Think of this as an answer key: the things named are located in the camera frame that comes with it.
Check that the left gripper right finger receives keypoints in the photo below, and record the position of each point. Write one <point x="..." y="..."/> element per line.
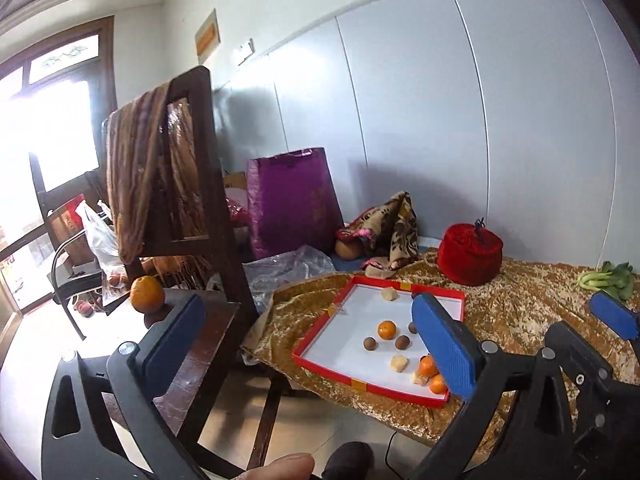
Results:
<point x="536" y="440"/>

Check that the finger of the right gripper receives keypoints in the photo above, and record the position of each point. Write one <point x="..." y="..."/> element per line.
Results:
<point x="621" y="320"/>
<point x="589" y="371"/>

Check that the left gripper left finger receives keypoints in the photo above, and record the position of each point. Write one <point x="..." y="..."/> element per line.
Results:
<point x="79" y="441"/>

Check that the orange mandarin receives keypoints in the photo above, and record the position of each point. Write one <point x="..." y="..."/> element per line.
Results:
<point x="437" y="384"/>
<point x="387" y="330"/>
<point x="427" y="367"/>
<point x="146" y="295"/>

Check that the pale taro chunk hexagonal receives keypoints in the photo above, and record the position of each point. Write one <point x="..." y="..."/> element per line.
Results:
<point x="389" y="294"/>

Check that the pale taro chunk cube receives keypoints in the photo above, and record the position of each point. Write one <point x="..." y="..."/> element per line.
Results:
<point x="419" y="379"/>

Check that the person's left hand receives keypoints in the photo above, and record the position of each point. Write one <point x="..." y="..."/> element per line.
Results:
<point x="289" y="467"/>

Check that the green bok choy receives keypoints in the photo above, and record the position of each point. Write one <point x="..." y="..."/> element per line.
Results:
<point x="617" y="281"/>

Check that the golden brown velvet cloth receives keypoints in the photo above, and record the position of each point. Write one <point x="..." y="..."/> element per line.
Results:
<point x="515" y="310"/>

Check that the orange mandarin on chair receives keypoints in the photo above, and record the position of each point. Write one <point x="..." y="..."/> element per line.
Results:
<point x="146" y="295"/>

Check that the black metal chair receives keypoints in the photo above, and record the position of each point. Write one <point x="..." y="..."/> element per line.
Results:
<point x="79" y="285"/>

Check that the red white box tray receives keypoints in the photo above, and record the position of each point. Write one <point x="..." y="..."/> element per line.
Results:
<point x="333" y="347"/>

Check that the white plastic bag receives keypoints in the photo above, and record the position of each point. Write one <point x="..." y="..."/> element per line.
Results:
<point x="101" y="239"/>

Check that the dark wooden chair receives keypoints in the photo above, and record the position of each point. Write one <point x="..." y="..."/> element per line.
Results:
<point x="226" y="324"/>

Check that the floral brown patterned cloth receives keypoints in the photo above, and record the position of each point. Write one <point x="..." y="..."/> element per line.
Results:
<point x="385" y="236"/>

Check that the clear plastic bag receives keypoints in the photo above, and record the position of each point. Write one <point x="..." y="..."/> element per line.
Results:
<point x="264" y="276"/>

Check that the brown striped scarf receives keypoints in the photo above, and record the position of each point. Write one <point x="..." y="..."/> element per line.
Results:
<point x="162" y="172"/>

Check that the purple gift bag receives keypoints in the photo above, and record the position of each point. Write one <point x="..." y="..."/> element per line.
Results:
<point x="292" y="203"/>

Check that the red velvet drawstring pouch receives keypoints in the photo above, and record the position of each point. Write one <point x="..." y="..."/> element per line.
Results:
<point x="470" y="254"/>

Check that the window with wooden frame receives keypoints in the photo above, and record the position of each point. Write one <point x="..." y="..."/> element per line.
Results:
<point x="55" y="95"/>

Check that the wall picture frame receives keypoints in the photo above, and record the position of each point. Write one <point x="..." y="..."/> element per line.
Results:
<point x="207" y="37"/>

